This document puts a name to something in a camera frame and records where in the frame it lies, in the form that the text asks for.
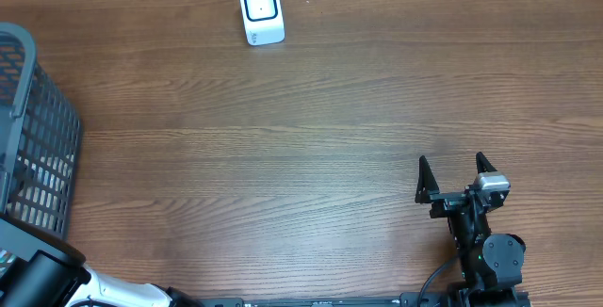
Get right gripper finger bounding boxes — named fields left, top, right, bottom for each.
left=476, top=152, right=497, bottom=173
left=415, top=155, right=440, bottom=203

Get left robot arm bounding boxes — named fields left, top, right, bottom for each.
left=1, top=215, right=203, bottom=307

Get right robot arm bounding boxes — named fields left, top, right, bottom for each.
left=415, top=153, right=530, bottom=306

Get white barcode scanner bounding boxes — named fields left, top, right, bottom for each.
left=239, top=0, right=285, bottom=46

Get items inside basket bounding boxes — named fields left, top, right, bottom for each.
left=13, top=154, right=73, bottom=231

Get grey plastic mesh basket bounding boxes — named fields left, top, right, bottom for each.
left=1, top=23, right=83, bottom=240

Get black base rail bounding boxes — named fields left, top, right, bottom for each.
left=197, top=291, right=533, bottom=307

